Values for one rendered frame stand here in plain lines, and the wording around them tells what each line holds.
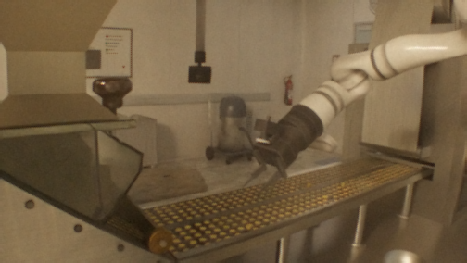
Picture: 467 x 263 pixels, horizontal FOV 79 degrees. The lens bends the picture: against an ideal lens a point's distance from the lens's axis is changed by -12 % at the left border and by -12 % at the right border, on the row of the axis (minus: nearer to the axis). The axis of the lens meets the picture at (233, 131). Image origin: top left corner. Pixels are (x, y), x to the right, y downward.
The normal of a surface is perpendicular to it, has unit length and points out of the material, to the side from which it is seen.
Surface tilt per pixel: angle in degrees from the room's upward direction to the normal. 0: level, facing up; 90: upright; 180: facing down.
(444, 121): 90
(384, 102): 90
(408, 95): 90
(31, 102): 44
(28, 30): 114
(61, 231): 90
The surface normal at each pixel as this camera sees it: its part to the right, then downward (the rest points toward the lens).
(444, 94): -0.82, 0.08
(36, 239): 0.58, 0.15
